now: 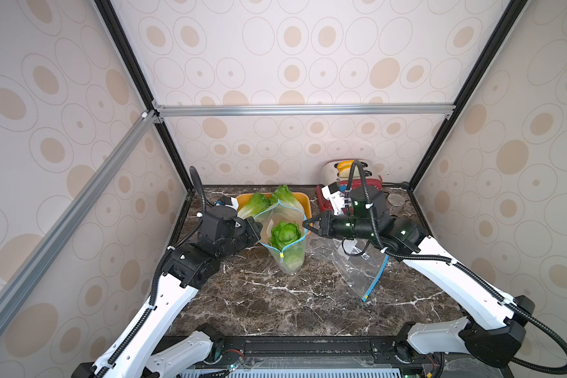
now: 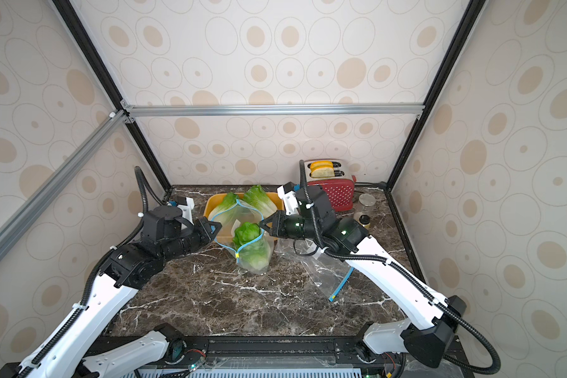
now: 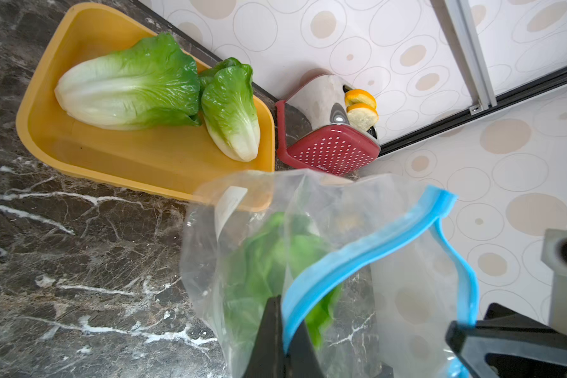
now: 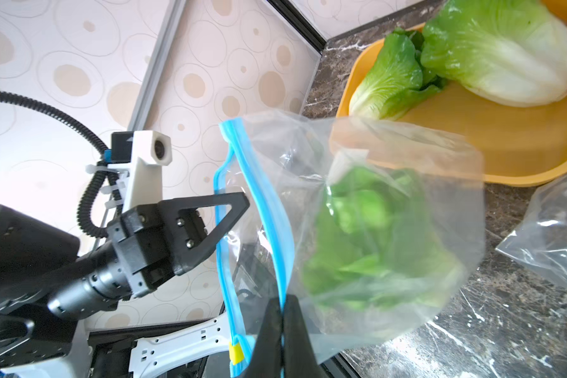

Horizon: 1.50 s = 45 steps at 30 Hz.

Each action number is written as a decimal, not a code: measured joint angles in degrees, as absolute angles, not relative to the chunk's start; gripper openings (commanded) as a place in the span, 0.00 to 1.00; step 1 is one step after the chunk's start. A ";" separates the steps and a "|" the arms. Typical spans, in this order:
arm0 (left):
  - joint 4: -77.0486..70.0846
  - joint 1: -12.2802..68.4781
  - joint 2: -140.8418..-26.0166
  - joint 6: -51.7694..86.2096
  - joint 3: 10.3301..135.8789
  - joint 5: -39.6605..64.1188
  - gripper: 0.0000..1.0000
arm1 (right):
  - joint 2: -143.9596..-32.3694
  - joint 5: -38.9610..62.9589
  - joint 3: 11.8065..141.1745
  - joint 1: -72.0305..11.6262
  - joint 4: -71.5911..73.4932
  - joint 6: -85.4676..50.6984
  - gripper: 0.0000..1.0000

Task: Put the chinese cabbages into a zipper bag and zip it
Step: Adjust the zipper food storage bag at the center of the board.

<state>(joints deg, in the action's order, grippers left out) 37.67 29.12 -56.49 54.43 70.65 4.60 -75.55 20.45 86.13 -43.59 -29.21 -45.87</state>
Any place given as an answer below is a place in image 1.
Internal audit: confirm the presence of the chinese cabbage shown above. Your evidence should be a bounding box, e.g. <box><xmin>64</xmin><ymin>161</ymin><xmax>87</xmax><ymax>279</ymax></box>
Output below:
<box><xmin>269</xmin><ymin>222</ymin><xmax>306</xmax><ymax>273</ymax></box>
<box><xmin>269</xmin><ymin>184</ymin><xmax>304</xmax><ymax>213</ymax></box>
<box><xmin>238</xmin><ymin>193</ymin><xmax>271</xmax><ymax>219</ymax></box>

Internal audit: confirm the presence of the clear zipper bag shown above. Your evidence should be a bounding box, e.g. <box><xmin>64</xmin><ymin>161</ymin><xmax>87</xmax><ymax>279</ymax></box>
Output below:
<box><xmin>308</xmin><ymin>236</ymin><xmax>389</xmax><ymax>302</ymax></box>
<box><xmin>255</xmin><ymin>201</ymin><xmax>308</xmax><ymax>274</ymax></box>

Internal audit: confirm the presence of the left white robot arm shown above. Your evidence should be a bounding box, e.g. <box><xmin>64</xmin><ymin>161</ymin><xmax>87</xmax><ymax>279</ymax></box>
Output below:
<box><xmin>73</xmin><ymin>206</ymin><xmax>262</xmax><ymax>377</ymax></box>

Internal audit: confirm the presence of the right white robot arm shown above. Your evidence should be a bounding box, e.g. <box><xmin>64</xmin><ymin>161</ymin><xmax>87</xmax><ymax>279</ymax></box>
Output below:
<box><xmin>303</xmin><ymin>187</ymin><xmax>535</xmax><ymax>368</ymax></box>

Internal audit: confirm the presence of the yellow plastic tray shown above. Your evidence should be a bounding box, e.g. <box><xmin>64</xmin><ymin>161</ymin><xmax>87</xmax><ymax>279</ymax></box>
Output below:
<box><xmin>236</xmin><ymin>192</ymin><xmax>313</xmax><ymax>218</ymax></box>

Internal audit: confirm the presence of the clear glass jar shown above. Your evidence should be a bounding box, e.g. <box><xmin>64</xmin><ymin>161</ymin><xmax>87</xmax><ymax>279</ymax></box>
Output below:
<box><xmin>387</xmin><ymin>193</ymin><xmax>406</xmax><ymax>214</ymax></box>

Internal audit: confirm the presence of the red toaster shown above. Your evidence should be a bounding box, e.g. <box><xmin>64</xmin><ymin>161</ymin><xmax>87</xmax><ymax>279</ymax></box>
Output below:
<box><xmin>316</xmin><ymin>159</ymin><xmax>382</xmax><ymax>214</ymax></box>

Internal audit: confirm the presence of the yellow toast slice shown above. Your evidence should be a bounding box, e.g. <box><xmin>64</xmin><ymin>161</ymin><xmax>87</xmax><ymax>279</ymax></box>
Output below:
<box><xmin>336</xmin><ymin>161</ymin><xmax>354</xmax><ymax>172</ymax></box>

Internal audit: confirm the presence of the horizontal aluminium bar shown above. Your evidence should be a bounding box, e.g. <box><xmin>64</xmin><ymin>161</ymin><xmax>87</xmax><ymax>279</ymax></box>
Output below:
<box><xmin>157</xmin><ymin>102</ymin><xmax>455</xmax><ymax>117</ymax></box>

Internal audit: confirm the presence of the left slanted aluminium bar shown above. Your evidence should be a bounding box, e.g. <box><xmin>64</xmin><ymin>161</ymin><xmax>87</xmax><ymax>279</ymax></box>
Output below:
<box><xmin>0</xmin><ymin>110</ymin><xmax>158</xmax><ymax>336</ymax></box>

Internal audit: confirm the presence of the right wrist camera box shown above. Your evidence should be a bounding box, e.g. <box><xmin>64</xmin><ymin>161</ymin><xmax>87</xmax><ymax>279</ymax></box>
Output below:
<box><xmin>321</xmin><ymin>182</ymin><xmax>347</xmax><ymax>215</ymax></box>

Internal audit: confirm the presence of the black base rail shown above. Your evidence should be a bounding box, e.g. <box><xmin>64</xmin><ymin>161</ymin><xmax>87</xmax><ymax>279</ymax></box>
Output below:
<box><xmin>141</xmin><ymin>332</ymin><xmax>516</xmax><ymax>378</ymax></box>

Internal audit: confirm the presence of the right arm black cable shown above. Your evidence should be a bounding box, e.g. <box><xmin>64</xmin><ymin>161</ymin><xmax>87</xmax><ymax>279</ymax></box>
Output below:
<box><xmin>346</xmin><ymin>159</ymin><xmax>567</xmax><ymax>375</ymax></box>

